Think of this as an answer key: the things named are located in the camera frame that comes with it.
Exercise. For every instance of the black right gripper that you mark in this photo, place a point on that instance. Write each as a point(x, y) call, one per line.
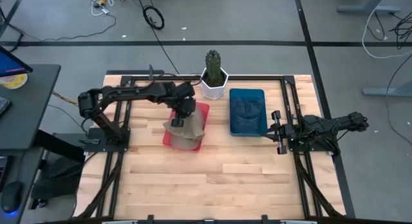
point(284, 132)

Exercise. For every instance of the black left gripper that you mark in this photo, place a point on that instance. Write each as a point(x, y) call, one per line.
point(185, 108)

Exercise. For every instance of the tan bucket hat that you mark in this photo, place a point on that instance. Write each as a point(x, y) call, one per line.
point(193, 129)

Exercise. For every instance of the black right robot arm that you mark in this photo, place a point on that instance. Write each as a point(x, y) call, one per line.
point(322, 125)

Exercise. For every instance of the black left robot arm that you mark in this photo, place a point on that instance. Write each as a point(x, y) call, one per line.
point(135, 90)

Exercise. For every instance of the white hexagonal plant pot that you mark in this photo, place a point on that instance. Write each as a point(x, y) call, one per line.
point(212, 91)

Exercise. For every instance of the red plastic bin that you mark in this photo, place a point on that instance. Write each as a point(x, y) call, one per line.
point(166, 141)

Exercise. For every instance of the blue plastic bin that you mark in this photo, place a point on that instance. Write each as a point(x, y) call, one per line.
point(232, 92)

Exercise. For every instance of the green cactus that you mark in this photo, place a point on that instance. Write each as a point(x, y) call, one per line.
point(213, 66)

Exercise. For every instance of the black bar behind table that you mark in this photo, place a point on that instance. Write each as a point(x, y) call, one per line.
point(128, 72)

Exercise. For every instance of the black edge clamp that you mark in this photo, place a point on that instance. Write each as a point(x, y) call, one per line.
point(265, 219)
point(150, 219)

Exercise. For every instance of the grey table foot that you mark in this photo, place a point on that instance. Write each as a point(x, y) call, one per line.
point(386, 91)
point(367, 8)

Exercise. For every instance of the black bag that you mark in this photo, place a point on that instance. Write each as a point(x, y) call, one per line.
point(58, 182)

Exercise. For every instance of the black side desk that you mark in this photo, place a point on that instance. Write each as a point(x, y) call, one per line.
point(22, 114)

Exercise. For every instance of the yellow round disc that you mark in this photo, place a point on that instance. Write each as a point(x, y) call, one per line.
point(14, 82)

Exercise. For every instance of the computer monitor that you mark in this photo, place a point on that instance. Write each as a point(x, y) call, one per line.
point(11, 64)

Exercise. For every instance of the black keyboard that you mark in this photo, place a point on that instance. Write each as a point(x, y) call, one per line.
point(3, 106)

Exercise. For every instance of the black computer mouse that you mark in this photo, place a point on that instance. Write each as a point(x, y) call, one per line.
point(11, 196)

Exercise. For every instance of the black aluminium table frame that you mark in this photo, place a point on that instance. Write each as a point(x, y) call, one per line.
point(299, 98)

